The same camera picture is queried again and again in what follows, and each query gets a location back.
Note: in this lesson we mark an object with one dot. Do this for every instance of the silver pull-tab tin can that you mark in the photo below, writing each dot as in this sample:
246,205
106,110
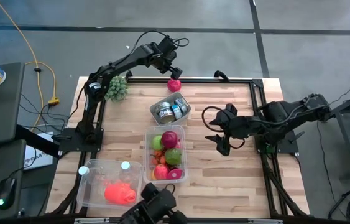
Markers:
162,106

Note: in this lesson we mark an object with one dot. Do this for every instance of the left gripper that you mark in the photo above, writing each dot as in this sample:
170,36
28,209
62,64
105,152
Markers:
166,54

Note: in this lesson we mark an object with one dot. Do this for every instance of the red strawberry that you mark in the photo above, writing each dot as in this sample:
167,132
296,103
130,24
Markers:
178,145

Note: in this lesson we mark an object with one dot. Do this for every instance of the black aluminium frame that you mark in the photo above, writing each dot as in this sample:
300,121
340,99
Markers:
240,80

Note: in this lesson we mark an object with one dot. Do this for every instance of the small pink fruit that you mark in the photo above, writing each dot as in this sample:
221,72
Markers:
174,174

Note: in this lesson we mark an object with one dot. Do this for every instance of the red apple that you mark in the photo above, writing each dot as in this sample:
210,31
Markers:
161,172

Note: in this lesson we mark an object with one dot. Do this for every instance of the clear bottle white cap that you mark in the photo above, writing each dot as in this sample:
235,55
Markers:
84,170
126,165

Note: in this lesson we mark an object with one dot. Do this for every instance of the blue red label tin can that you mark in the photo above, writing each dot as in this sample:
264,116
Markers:
166,116

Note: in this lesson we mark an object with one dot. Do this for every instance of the green artificial plant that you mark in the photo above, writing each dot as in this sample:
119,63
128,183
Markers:
118,88

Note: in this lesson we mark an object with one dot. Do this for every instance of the large clear plastic bin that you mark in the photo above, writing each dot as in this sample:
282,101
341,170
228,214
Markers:
90,196

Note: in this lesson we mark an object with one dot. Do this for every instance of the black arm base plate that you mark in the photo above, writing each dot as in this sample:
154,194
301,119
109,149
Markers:
289,144

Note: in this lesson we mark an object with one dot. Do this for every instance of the large red pomegranate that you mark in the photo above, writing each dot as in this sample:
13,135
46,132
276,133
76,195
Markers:
169,139

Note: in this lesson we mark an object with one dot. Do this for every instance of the green round fruit with stem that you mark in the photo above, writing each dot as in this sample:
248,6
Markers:
173,156

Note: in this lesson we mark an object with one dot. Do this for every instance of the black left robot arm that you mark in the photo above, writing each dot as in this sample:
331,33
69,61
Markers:
125,62

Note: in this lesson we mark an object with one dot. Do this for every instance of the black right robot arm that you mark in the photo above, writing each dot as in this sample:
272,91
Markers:
286,115

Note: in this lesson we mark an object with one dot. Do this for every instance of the orange water bottle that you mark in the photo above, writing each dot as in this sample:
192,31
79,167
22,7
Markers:
120,193

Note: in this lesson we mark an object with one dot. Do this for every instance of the pink-red round fruit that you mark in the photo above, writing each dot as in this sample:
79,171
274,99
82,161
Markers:
174,86

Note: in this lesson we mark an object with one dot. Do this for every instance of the teal label tin can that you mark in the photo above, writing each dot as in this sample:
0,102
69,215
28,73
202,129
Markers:
176,112

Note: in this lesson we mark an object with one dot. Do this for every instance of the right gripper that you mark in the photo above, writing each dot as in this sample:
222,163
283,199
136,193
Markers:
230,126

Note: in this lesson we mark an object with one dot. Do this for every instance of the orange tangerine cluster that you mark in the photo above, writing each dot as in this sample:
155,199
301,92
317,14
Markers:
159,157

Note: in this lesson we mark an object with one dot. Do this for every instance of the small clear plastic bin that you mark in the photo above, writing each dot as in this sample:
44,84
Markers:
181,149

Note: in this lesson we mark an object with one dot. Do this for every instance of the black computer mouse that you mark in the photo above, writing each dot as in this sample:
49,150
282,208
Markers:
6,191

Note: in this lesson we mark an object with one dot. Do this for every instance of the green apple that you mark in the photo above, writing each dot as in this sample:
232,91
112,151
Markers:
156,143

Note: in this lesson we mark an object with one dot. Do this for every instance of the white printed paper sheet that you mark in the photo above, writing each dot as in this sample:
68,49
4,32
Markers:
38,158

